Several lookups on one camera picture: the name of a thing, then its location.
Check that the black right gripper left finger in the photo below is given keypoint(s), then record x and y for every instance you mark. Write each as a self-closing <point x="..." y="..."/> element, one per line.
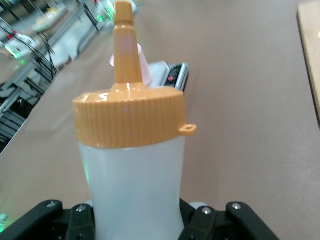
<point x="40" y="220"/>

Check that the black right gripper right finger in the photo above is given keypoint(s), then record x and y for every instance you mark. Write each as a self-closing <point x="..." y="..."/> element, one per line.
<point x="220" y="225"/>

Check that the translucent sauce bottle orange cap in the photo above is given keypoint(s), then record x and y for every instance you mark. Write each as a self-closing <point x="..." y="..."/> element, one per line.
<point x="132" y="180"/>

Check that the pink plastic cup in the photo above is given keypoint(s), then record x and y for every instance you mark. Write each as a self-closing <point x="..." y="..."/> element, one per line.
<point x="146" y="72"/>

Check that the silver digital kitchen scale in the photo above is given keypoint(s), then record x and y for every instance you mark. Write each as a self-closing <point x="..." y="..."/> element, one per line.
<point x="175" y="75"/>

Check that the wooden cutting board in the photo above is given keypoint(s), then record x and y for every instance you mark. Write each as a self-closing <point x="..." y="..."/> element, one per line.
<point x="312" y="50"/>

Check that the aluminium profile frame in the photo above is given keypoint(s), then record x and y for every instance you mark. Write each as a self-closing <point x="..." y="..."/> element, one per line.
<point x="15" y="83"/>

